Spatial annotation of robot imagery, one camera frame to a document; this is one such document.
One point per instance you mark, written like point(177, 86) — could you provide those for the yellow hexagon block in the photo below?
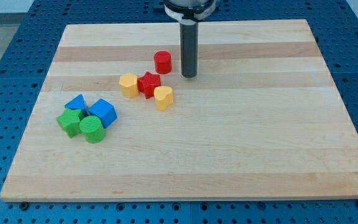
point(128, 85)

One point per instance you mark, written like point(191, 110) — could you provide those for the robot arm flange with clamp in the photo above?
point(189, 12)

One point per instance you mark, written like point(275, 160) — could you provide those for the wooden board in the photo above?
point(262, 120)

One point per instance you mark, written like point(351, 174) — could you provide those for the green star block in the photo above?
point(69, 121)

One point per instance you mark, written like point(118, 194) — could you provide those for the red cylinder block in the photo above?
point(163, 62)

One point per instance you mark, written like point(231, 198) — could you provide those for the blue cube block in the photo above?
point(104, 111)

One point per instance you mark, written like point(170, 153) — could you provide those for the yellow heart block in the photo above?
point(163, 97)

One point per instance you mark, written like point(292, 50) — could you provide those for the green cylinder block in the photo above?
point(93, 129)

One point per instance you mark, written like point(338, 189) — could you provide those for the red star block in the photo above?
point(147, 84)

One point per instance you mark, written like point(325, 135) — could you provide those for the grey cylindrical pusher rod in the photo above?
point(189, 50)

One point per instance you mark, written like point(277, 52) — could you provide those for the blue triangle block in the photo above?
point(78, 103)

